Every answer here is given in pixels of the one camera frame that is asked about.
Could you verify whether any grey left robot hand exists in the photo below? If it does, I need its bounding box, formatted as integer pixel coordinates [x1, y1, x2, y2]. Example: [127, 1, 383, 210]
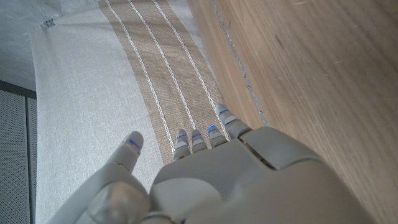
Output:
[46, 103, 377, 224]

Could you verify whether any grey perforated panel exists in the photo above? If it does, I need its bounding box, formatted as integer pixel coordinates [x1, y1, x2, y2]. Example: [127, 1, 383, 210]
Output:
[0, 80, 38, 224]

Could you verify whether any beige striped backdrop cloth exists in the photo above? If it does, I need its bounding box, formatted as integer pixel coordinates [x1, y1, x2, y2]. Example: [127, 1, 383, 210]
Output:
[29, 0, 233, 224]

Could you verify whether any metal binder clip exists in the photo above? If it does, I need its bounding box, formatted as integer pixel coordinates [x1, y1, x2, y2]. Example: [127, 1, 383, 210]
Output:
[40, 11, 57, 30]

